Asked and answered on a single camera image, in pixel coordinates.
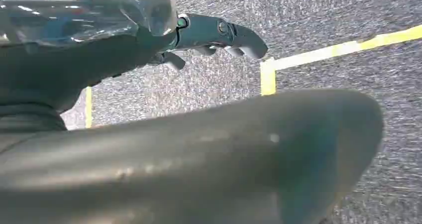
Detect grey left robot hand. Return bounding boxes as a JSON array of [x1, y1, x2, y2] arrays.
[[0, 0, 385, 224]]

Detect yellow tape square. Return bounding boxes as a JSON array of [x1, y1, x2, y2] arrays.
[[85, 86, 94, 129], [259, 24, 422, 97]]

